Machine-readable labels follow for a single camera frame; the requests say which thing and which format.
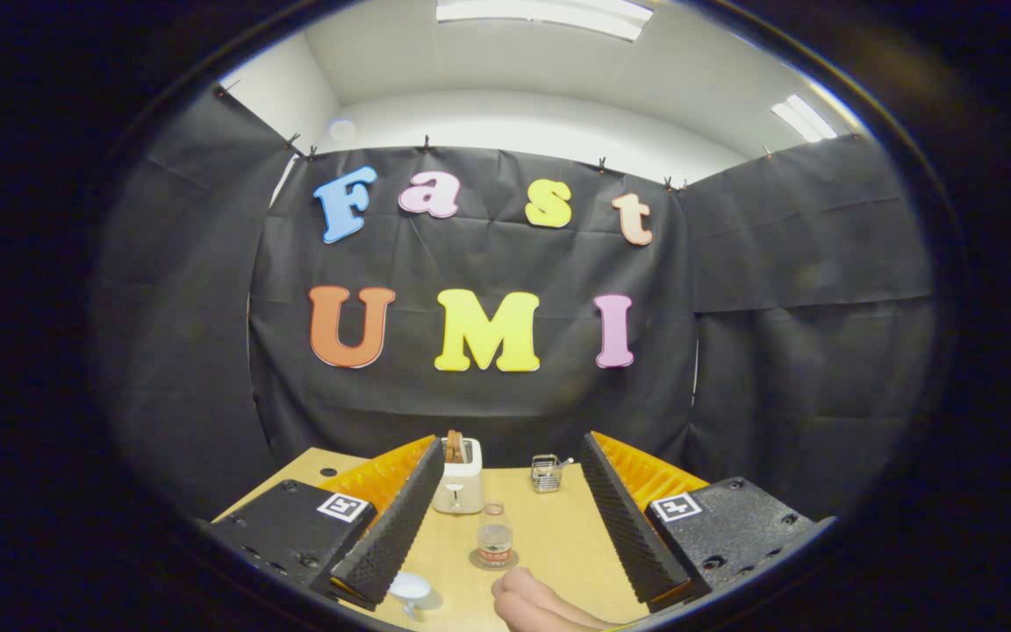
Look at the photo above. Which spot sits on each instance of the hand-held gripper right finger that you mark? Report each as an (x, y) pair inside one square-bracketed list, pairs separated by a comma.
[(633, 527)]

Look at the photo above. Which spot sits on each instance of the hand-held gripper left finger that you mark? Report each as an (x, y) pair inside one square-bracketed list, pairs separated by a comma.
[(400, 527)]

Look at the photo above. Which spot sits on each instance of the white cup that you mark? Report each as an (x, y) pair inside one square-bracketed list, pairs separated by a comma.
[(409, 586)]

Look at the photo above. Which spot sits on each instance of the round brown coaster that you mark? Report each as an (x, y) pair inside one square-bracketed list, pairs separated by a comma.
[(473, 559)]

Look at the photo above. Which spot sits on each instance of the clear plastic juice bottle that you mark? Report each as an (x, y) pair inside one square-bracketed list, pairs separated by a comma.
[(495, 535)]

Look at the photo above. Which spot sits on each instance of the white toaster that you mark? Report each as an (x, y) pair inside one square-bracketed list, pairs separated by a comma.
[(460, 491)]

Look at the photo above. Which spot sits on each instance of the wooden table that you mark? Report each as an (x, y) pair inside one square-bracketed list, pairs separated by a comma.
[(549, 527)]

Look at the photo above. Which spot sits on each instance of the black backdrop cloth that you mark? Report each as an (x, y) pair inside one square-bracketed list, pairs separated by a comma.
[(777, 263)]

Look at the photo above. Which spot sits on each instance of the small ceiling light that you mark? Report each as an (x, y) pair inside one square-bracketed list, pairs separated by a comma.
[(804, 118)]

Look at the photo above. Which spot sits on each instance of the long ceiling light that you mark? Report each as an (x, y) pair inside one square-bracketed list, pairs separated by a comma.
[(549, 13)]

